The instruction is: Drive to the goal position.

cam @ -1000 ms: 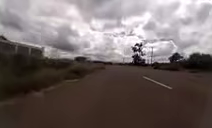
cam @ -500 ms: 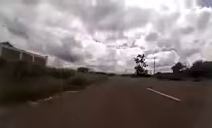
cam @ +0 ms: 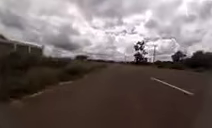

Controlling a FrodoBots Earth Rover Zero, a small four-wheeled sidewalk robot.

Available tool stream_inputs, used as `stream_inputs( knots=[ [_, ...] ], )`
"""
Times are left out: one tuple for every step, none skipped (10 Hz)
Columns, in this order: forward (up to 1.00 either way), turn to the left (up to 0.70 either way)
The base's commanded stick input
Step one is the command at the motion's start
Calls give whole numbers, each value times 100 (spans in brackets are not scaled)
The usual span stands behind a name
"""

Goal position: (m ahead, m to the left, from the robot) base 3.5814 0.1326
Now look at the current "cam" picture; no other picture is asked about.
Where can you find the small distant building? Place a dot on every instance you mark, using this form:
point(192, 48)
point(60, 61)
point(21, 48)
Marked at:
point(81, 57)

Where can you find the tall dark tree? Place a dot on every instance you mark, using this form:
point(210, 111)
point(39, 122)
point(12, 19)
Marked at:
point(140, 52)

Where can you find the dark asphalt road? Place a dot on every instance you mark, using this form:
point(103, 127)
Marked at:
point(107, 100)

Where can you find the pole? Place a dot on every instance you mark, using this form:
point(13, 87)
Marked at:
point(154, 54)

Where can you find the grass strip beside trees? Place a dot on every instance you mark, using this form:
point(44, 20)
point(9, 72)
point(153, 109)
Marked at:
point(170, 66)

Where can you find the white road edge line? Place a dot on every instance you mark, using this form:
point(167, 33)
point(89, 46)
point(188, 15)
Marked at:
point(44, 90)

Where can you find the white dashed centre line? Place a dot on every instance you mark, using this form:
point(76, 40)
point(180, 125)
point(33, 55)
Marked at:
point(172, 86)

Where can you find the grass verge with bushes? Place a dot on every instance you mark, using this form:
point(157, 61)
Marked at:
point(34, 75)

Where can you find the row of dark trees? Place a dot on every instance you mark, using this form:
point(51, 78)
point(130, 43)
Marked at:
point(197, 59)

